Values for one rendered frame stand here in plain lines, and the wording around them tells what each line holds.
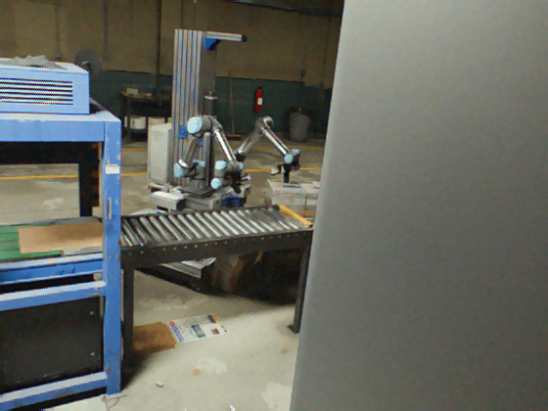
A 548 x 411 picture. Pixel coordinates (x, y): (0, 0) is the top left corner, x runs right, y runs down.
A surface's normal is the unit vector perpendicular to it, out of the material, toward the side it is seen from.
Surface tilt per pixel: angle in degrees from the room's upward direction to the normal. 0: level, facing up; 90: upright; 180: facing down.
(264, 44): 90
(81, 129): 90
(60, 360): 90
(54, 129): 90
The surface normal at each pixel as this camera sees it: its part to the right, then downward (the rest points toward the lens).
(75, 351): 0.48, 0.32
